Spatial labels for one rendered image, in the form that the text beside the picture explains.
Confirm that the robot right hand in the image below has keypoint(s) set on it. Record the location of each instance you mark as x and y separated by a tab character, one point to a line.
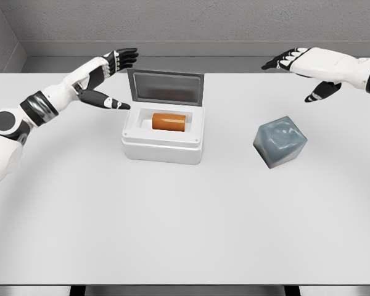
317	63

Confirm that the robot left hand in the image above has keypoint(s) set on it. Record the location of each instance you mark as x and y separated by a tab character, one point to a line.
89	73

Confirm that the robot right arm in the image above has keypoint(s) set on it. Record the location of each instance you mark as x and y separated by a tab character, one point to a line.
368	74

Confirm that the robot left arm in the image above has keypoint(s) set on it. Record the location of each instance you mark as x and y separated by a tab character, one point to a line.
27	111

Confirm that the grey box lid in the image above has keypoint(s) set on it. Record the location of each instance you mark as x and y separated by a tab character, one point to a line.
166	87

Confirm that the grey-blue cube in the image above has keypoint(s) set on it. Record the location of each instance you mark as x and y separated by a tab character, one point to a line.
279	142

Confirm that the orange cylinder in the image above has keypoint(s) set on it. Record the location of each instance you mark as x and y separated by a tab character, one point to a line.
168	122

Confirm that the white box base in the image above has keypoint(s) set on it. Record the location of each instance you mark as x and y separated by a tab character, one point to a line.
163	148

